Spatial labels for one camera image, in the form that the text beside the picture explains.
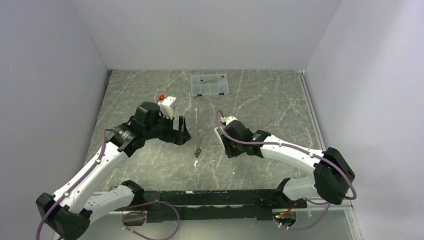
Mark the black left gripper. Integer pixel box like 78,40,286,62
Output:
144,110,191,145

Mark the white remote control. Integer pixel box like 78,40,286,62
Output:
214,127,224,147

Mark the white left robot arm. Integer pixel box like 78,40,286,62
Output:
36,96,191,240

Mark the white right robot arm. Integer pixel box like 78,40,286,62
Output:
214,116,357,208

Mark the clear plastic organizer box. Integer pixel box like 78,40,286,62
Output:
190,73,230,98

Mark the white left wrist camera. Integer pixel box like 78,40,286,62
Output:
156,94,179,119

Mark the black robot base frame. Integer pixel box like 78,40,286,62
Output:
109,178,309,223

